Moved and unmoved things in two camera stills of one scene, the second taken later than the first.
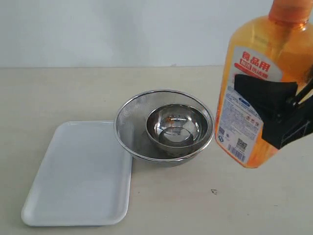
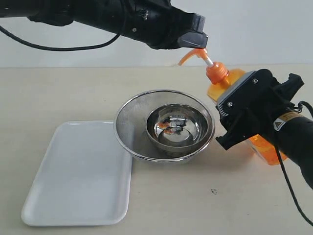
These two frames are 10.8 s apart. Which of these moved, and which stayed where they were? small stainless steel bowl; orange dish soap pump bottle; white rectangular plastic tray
Moved: orange dish soap pump bottle
Stayed: small stainless steel bowl; white rectangular plastic tray
